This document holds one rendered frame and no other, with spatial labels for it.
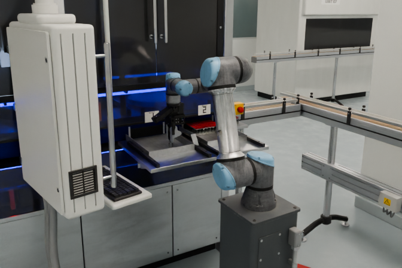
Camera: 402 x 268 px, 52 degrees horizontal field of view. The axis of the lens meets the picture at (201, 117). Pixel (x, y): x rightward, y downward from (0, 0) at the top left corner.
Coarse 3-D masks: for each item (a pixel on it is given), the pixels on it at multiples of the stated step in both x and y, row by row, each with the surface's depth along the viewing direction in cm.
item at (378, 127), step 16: (288, 96) 317; (304, 96) 311; (304, 112) 301; (320, 112) 287; (336, 112) 279; (352, 112) 265; (368, 112) 263; (352, 128) 264; (368, 128) 254; (384, 128) 244; (400, 128) 243; (400, 144) 236
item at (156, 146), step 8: (128, 136) 231; (152, 136) 241; (160, 136) 241; (136, 144) 220; (144, 144) 227; (152, 144) 227; (160, 144) 227; (168, 144) 227; (176, 144) 227; (184, 144) 227; (192, 144) 218; (152, 152) 207; (160, 152) 209; (168, 152) 211; (176, 152) 214
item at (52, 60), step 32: (32, 32) 153; (64, 32) 145; (32, 64) 159; (64, 64) 147; (32, 96) 165; (64, 96) 150; (96, 96) 158; (32, 128) 171; (64, 128) 152; (96, 128) 161; (32, 160) 179; (64, 160) 155; (96, 160) 164; (64, 192) 159; (96, 192) 166
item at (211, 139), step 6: (180, 126) 250; (186, 132) 243; (240, 132) 239; (198, 138) 231; (204, 138) 238; (210, 138) 238; (216, 138) 238; (240, 138) 233; (246, 138) 235; (210, 144) 223; (216, 144) 225
